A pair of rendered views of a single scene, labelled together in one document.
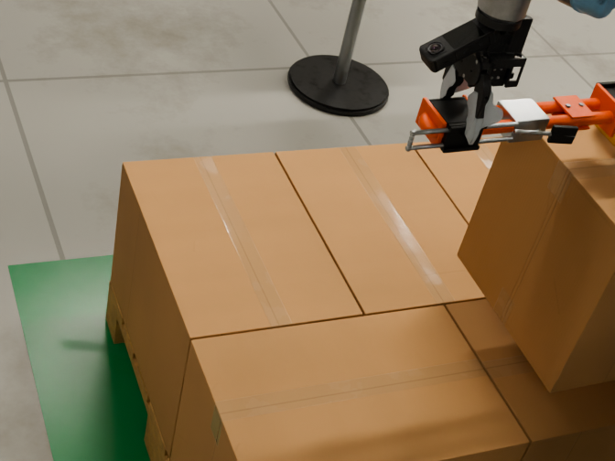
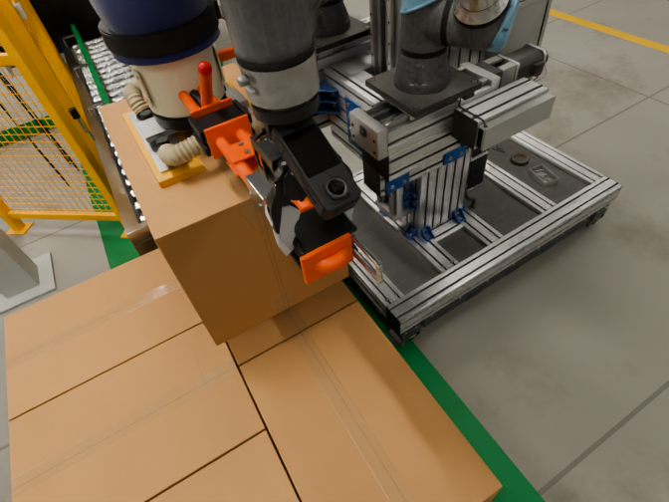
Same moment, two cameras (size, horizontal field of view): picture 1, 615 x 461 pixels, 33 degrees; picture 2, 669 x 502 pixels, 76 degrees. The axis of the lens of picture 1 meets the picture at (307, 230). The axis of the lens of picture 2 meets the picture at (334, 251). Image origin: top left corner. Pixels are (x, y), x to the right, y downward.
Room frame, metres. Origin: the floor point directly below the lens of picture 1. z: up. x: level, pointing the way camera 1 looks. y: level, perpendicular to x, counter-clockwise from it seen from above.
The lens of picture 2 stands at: (1.39, 0.21, 1.62)
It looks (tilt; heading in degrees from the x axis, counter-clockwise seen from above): 48 degrees down; 276
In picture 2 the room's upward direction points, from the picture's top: 9 degrees counter-clockwise
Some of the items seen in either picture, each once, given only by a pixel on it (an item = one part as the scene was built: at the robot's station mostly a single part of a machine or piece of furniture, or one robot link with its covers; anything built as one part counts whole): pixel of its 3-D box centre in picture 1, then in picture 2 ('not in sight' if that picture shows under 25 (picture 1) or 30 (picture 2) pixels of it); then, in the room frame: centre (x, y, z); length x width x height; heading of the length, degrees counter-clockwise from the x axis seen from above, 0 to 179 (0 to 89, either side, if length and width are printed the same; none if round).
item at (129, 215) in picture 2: not in sight; (95, 118); (2.80, -1.87, 0.50); 2.31 x 0.05 x 0.19; 120
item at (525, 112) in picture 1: (520, 120); (274, 190); (1.52, -0.30, 1.19); 0.07 x 0.07 x 0.04; 32
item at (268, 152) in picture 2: (492, 47); (291, 140); (1.46, -0.21, 1.34); 0.09 x 0.08 x 0.12; 121
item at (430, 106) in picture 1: (450, 121); (313, 241); (1.46, -0.18, 1.20); 0.08 x 0.07 x 0.05; 122
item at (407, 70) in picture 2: not in sight; (422, 62); (1.21, -0.90, 1.09); 0.15 x 0.15 x 0.10
